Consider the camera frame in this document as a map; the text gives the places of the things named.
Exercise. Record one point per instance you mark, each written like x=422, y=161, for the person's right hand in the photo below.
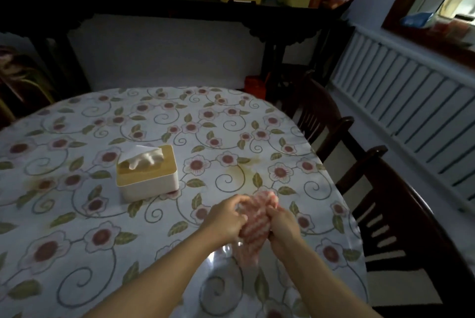
x=284, y=227

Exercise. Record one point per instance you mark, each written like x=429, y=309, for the person's left hand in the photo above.
x=222, y=219

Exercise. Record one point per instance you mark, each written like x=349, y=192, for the person's left thumb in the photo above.
x=243, y=199

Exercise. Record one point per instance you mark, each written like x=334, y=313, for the person's right fingers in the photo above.
x=272, y=223

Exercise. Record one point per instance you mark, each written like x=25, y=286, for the pink striped cloth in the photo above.
x=256, y=225

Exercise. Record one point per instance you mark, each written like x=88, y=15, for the person's left forearm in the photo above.
x=156, y=280

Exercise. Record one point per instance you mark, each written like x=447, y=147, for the person's right forearm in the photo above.
x=315, y=280

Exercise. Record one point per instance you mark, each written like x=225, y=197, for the floral tablecloth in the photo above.
x=156, y=188

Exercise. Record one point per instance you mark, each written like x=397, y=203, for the white tissue box wooden lid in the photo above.
x=148, y=176

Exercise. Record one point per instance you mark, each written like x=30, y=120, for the white tissue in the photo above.
x=143, y=156

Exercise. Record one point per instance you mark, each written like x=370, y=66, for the red box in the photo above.
x=255, y=87

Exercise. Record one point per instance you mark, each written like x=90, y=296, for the dark wooden chair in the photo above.
x=412, y=236
x=326, y=121

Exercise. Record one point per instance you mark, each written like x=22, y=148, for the white radiator cover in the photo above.
x=408, y=106

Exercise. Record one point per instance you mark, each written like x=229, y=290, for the dark wooden console table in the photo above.
x=174, y=10

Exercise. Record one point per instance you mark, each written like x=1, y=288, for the blue packet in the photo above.
x=417, y=20

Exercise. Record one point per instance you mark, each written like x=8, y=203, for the wooden window frame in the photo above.
x=419, y=13

